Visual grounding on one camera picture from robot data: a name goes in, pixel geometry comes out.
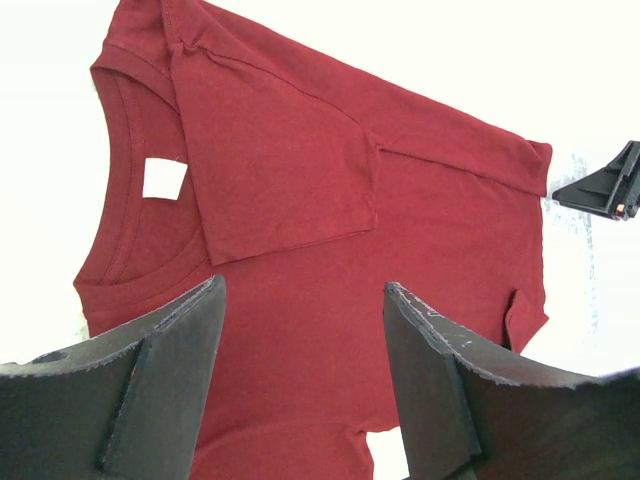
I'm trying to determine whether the dark red t shirt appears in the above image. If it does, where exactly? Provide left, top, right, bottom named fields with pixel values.
left=74, top=1, right=552, bottom=479

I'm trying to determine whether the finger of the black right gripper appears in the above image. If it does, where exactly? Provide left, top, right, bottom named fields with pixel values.
left=552, top=141, right=639, bottom=220

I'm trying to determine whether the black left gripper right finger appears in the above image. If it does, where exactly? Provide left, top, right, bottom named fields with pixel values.
left=384, top=282, right=639, bottom=479

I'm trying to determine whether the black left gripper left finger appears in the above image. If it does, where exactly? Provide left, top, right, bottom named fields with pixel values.
left=1, top=276, right=226, bottom=479

